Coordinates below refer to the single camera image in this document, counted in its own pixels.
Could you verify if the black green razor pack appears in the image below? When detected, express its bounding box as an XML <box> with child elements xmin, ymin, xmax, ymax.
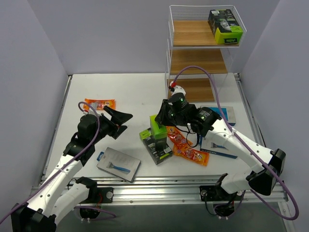
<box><xmin>150</xmin><ymin>115</ymin><xmax>168</xmax><ymax>150</ymax></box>

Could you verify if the small black green razor box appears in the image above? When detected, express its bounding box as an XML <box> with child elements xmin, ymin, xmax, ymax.
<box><xmin>139</xmin><ymin>128</ymin><xmax>173</xmax><ymax>165</ymax></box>

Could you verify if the tall green black razor box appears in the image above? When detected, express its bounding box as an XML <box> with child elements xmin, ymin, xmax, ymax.
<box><xmin>208</xmin><ymin>9</ymin><xmax>243</xmax><ymax>44</ymax></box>

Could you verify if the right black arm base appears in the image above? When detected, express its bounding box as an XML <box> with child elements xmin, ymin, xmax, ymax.
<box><xmin>199</xmin><ymin>185</ymin><xmax>225</xmax><ymax>202</ymax></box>

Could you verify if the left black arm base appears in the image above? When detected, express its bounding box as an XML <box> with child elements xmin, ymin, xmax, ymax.
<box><xmin>97</xmin><ymin>187</ymin><xmax>114</xmax><ymax>204</ymax></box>

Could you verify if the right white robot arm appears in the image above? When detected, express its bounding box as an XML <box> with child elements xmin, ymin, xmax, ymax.
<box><xmin>155</xmin><ymin>93</ymin><xmax>286</xmax><ymax>200</ymax></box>

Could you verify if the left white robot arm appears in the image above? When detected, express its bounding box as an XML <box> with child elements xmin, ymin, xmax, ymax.
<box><xmin>11</xmin><ymin>106</ymin><xmax>133</xmax><ymax>232</ymax></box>

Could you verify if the orange razor bag far left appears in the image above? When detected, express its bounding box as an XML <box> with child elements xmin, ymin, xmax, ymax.
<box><xmin>84</xmin><ymin>99</ymin><xmax>116</xmax><ymax>110</ymax></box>

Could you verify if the orange razor bag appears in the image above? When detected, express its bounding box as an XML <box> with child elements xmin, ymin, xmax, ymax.
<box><xmin>172</xmin><ymin>145</ymin><xmax>210</xmax><ymax>166</ymax></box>
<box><xmin>84</xmin><ymin>99</ymin><xmax>116</xmax><ymax>110</ymax></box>
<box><xmin>166</xmin><ymin>126</ymin><xmax>193</xmax><ymax>148</ymax></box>

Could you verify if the orange razor bag upper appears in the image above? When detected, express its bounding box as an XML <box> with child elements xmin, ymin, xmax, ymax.
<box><xmin>166</xmin><ymin>126</ymin><xmax>193</xmax><ymax>148</ymax></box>

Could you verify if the grey box blue razor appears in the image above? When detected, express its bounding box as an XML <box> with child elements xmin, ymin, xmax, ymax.
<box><xmin>97</xmin><ymin>147</ymin><xmax>141</xmax><ymax>183</ymax></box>
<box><xmin>200</xmin><ymin>138</ymin><xmax>237</xmax><ymax>159</ymax></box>

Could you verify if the orange razor bag lower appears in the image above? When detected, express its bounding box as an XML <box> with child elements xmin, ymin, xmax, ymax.
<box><xmin>172</xmin><ymin>145</ymin><xmax>210</xmax><ymax>166</ymax></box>

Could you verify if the blue white razor box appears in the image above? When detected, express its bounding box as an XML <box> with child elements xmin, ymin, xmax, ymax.
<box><xmin>208</xmin><ymin>106</ymin><xmax>236</xmax><ymax>126</ymax></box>

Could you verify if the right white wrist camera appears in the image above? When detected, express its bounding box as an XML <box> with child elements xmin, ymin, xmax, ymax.
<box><xmin>168</xmin><ymin>81</ymin><xmax>186</xmax><ymax>98</ymax></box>

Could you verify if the white wire wooden shelf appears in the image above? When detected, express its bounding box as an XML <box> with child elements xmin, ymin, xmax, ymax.
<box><xmin>165</xmin><ymin>5</ymin><xmax>247</xmax><ymax>102</ymax></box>

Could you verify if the aluminium mounting rail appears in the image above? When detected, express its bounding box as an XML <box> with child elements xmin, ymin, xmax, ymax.
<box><xmin>28</xmin><ymin>176</ymin><xmax>288</xmax><ymax>206</ymax></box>

